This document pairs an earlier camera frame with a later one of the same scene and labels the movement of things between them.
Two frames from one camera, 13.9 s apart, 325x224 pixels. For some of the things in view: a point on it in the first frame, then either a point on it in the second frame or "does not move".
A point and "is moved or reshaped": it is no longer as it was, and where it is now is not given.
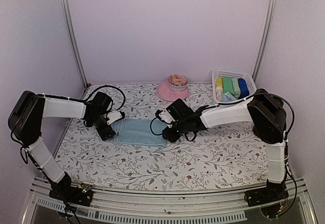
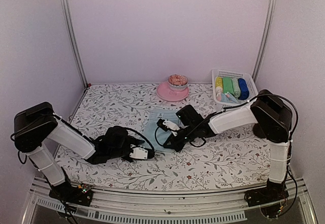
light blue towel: [141, 132] is moved or reshaped
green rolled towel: [227, 85] does not move
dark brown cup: [259, 129] does not move
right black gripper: [169, 137] to [176, 145]
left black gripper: [102, 131] to [133, 139]
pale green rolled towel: [236, 87] does not move
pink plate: [164, 92] does not move
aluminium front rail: [215, 205] does not move
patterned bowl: [177, 82] does not move
